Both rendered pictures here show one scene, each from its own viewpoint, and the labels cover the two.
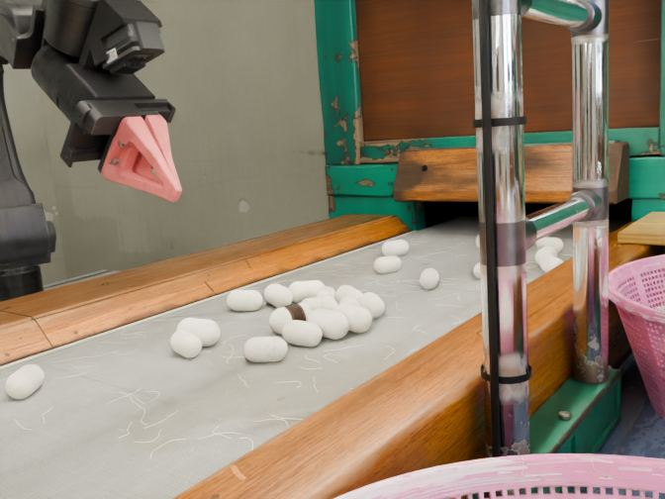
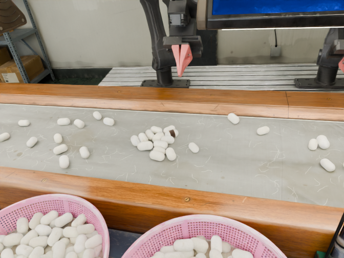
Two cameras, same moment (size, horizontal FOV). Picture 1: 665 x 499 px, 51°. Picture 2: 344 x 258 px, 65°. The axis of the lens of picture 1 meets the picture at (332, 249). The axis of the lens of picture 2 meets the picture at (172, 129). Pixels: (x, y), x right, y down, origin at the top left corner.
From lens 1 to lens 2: 0.33 m
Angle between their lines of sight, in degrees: 68
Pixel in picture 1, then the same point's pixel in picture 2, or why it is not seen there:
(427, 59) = not seen: outside the picture
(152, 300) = (335, 114)
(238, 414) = (288, 180)
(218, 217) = not seen: outside the picture
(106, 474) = (243, 173)
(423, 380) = (323, 218)
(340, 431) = (276, 211)
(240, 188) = not seen: outside the picture
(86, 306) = (308, 108)
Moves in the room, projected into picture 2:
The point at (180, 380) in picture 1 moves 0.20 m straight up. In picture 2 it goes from (295, 156) to (315, 70)
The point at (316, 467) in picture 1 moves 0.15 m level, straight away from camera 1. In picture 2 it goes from (255, 213) to (320, 179)
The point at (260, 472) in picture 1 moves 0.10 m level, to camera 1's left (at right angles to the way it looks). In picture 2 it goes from (246, 203) to (216, 169)
